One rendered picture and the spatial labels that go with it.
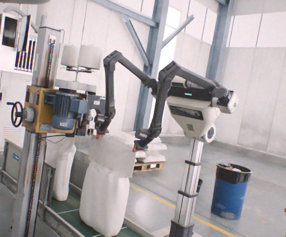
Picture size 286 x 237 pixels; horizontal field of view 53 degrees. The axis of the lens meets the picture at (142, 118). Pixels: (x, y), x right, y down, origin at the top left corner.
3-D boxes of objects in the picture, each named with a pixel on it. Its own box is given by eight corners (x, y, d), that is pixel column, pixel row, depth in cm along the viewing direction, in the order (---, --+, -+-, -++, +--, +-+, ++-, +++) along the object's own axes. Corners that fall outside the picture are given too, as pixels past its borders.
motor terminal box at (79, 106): (85, 117, 197) (88, 100, 197) (77, 117, 188) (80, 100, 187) (75, 115, 200) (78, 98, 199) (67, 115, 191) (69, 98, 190)
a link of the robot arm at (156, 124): (173, 78, 159) (166, 69, 167) (164, 79, 157) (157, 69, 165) (161, 137, 184) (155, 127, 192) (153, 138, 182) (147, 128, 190)
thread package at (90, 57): (104, 72, 206) (108, 48, 205) (85, 67, 194) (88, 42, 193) (91, 70, 218) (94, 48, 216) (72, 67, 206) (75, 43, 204)
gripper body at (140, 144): (132, 141, 191) (139, 135, 187) (143, 141, 199) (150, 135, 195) (136, 149, 189) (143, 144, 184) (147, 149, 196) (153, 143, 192)
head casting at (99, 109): (106, 130, 242) (112, 94, 240) (81, 129, 225) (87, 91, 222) (86, 123, 263) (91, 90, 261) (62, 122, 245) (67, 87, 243)
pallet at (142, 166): (163, 168, 582) (164, 161, 581) (120, 174, 493) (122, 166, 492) (134, 158, 637) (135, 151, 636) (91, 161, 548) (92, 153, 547)
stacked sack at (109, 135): (134, 141, 559) (136, 134, 558) (107, 141, 514) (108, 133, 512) (121, 137, 590) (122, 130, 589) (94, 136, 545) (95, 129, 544)
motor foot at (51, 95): (65, 107, 201) (66, 95, 201) (50, 106, 193) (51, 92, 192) (58, 105, 208) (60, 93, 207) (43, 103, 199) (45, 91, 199)
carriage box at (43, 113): (76, 133, 221) (82, 93, 218) (34, 133, 197) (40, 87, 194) (60, 127, 238) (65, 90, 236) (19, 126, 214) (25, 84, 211)
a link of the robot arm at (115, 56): (118, 48, 191) (112, 45, 199) (107, 65, 192) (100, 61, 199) (158, 81, 221) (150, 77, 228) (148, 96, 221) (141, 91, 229)
